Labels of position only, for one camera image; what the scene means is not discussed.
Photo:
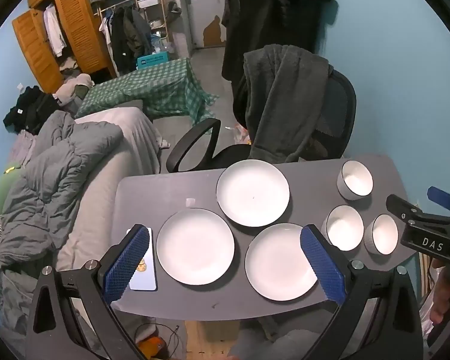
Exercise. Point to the white door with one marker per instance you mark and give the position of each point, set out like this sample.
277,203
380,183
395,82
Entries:
204,11

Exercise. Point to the light grey bed sheet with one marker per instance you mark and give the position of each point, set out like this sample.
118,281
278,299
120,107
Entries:
135,135

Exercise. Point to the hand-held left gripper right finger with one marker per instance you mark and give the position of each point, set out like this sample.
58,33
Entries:
322,266

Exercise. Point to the white bowl with dark rim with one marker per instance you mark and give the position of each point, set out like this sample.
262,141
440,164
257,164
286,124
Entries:
354,180
343,228
381,234

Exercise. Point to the green checked cloth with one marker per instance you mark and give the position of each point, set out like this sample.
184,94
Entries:
153,86

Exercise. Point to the black mesh office chair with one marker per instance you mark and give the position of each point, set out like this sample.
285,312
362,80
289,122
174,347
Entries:
339,97

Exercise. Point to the orange floor item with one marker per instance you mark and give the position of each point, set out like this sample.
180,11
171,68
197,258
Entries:
152,347

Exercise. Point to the white hanging shirt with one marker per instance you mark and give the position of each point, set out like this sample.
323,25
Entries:
54,30

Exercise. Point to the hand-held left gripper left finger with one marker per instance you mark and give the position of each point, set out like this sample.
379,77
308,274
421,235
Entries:
127,264

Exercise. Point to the dark grey fleece garment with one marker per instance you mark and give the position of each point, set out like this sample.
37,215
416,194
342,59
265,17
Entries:
281,93

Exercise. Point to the white plate with dark rim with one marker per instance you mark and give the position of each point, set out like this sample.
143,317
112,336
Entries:
273,262
253,193
195,246

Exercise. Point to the clothes rack with dark clothes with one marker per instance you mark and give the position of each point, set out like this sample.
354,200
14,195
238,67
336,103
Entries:
131,33

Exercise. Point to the person's right hand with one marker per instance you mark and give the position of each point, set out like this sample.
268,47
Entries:
443,292

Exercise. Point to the black clothes pile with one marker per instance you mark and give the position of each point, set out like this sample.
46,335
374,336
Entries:
30,108

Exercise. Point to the black hanging coats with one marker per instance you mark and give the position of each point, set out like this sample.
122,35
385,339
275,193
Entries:
270,18

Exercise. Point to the grey puffy duvet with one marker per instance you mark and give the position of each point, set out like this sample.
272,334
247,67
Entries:
52,180

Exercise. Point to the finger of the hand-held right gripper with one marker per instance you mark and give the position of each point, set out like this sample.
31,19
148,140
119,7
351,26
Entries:
405,208
440,197

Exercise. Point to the pale clothes pile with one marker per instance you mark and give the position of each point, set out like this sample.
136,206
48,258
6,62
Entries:
73,88

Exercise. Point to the pale blue phone with sticker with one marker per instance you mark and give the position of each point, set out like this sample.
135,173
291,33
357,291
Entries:
146,277

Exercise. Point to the wooden louvred wardrobe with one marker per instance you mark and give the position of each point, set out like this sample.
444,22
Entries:
78,26

